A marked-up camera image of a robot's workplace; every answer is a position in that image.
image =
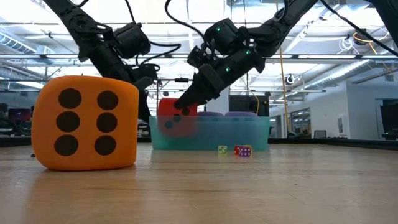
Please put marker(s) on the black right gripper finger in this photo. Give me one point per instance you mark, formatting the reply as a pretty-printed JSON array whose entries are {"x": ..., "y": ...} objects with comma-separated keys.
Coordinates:
[{"x": 202, "y": 90}]

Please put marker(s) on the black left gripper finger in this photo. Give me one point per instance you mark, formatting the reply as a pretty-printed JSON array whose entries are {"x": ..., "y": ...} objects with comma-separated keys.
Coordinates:
[{"x": 145, "y": 105}]

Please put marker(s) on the large red foam die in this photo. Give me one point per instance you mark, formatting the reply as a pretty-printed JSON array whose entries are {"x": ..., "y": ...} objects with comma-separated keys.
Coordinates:
[{"x": 168, "y": 107}]

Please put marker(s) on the large purple foam die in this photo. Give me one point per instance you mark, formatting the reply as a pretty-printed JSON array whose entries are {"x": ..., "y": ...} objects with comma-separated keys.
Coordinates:
[
  {"x": 210, "y": 114},
  {"x": 241, "y": 114}
]

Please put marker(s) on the teal translucent plastic bin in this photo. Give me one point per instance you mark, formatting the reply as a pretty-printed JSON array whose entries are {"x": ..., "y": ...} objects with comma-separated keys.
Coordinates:
[{"x": 217, "y": 133}]

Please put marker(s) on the large orange foam die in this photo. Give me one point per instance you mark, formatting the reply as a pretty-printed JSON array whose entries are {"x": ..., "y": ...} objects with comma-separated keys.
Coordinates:
[{"x": 84, "y": 84}]

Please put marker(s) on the small green translucent die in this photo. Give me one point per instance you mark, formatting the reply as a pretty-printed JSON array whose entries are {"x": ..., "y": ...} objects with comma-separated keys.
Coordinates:
[{"x": 222, "y": 150}]

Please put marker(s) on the small red translucent die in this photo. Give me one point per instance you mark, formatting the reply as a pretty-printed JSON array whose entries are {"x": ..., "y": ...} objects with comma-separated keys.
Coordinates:
[{"x": 236, "y": 150}]

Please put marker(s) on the small purple translucent die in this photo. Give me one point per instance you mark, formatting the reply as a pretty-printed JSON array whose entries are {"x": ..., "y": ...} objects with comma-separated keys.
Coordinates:
[{"x": 245, "y": 152}]

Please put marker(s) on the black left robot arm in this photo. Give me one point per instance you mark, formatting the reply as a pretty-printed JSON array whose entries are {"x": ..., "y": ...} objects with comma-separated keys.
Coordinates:
[{"x": 81, "y": 25}]

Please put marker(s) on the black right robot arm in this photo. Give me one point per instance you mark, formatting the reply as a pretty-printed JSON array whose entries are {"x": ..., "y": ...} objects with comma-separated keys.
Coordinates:
[{"x": 280, "y": 28}]

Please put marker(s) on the white building column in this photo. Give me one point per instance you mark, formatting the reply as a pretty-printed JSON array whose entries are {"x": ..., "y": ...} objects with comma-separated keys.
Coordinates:
[{"x": 222, "y": 104}]

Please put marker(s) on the black computer box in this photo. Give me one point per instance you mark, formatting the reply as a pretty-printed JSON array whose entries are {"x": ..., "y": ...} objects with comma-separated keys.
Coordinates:
[{"x": 245, "y": 105}]

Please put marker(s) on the red monitor screen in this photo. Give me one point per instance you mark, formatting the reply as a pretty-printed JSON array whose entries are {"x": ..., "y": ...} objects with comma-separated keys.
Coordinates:
[{"x": 18, "y": 114}]

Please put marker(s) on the dark monitor screen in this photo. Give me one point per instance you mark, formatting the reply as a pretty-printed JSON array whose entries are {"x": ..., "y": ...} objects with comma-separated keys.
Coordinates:
[{"x": 390, "y": 118}]

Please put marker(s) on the black gantry frame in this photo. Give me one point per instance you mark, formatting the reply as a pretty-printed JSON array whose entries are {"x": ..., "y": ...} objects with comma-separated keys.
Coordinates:
[{"x": 182, "y": 80}]

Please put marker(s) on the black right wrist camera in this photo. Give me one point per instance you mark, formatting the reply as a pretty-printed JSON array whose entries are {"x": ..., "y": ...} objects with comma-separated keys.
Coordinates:
[{"x": 224, "y": 34}]

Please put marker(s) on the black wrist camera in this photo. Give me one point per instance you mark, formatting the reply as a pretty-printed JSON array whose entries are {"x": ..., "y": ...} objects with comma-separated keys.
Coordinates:
[
  {"x": 224, "y": 34},
  {"x": 132, "y": 40}
]

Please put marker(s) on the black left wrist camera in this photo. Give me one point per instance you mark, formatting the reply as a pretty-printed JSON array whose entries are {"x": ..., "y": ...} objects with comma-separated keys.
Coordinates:
[{"x": 132, "y": 40}]

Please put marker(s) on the round ceiling camera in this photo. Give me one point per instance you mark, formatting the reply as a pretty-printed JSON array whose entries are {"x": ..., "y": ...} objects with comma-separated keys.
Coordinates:
[{"x": 289, "y": 79}]

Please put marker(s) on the black table frame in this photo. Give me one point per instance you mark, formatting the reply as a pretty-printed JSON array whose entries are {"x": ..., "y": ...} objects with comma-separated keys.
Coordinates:
[{"x": 342, "y": 143}]

